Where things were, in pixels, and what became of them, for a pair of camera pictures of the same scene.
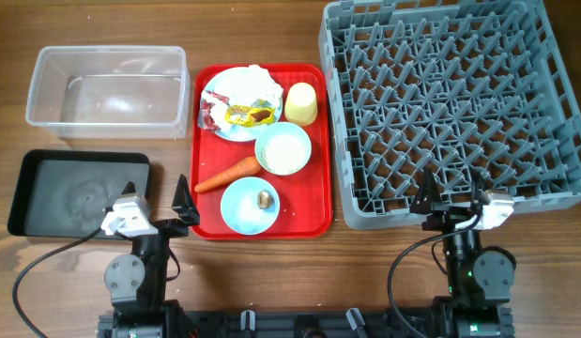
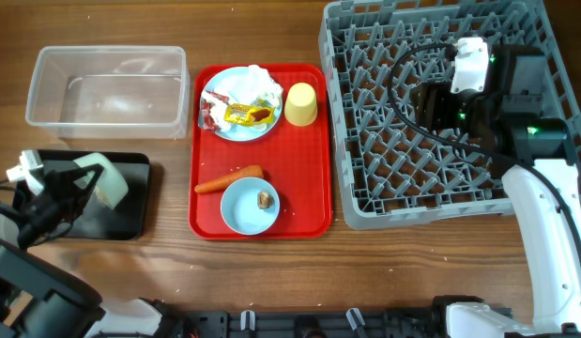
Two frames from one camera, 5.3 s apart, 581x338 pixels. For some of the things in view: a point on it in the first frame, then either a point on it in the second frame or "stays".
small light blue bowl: (240, 208) stays
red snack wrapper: (206, 119) stays
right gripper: (419, 206) to (430, 108)
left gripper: (183, 205) to (63, 187)
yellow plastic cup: (301, 105) stays
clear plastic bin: (111, 92) stays
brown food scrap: (265, 200) stays
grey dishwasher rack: (496, 91) stays
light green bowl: (282, 148) to (110, 189)
